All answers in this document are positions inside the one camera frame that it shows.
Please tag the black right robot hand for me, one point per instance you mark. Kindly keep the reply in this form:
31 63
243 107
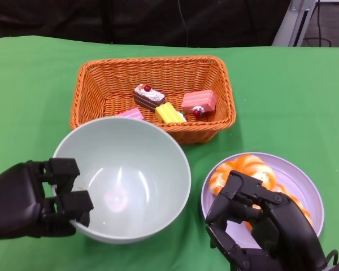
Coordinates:
288 228

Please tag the green tablecloth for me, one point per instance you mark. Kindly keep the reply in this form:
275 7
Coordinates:
285 98

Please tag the pink cake slice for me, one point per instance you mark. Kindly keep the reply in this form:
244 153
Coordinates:
132 114

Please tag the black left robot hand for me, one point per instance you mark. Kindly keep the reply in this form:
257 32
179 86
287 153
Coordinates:
14 203

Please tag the yellow cake slice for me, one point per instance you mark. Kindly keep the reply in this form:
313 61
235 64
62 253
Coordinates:
168 114

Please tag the black backdrop curtain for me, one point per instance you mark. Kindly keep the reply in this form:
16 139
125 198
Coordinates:
73 19

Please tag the grey metal frame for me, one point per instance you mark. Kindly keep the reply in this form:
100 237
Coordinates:
289 28

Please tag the lavender round plate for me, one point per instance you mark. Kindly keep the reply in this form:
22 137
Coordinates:
299 175

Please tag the orange white twisted bread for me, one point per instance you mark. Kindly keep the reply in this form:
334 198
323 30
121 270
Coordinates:
248 166

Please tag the red strawberry cake piece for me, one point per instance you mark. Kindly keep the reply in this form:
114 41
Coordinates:
199 100

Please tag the orange wicker basket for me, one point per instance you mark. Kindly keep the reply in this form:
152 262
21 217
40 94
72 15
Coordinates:
101 84

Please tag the pale grey-green bowl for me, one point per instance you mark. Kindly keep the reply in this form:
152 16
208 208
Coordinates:
124 158

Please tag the brown chocolate cake slice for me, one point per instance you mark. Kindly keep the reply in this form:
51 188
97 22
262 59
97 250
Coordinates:
148 98

